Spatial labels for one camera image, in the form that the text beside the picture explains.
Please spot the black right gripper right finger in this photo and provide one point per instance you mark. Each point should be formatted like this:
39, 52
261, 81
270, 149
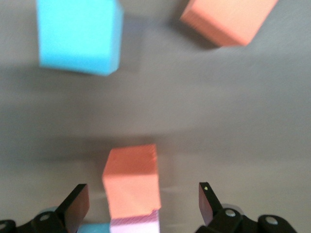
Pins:
218, 218

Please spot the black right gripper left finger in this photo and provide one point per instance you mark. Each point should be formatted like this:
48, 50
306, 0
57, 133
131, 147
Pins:
70, 213

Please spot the pink foam cube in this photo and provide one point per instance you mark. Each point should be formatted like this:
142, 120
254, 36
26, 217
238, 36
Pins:
136, 224

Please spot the orange foam cube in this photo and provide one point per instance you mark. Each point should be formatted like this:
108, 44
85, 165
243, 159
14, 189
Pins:
132, 182
228, 21

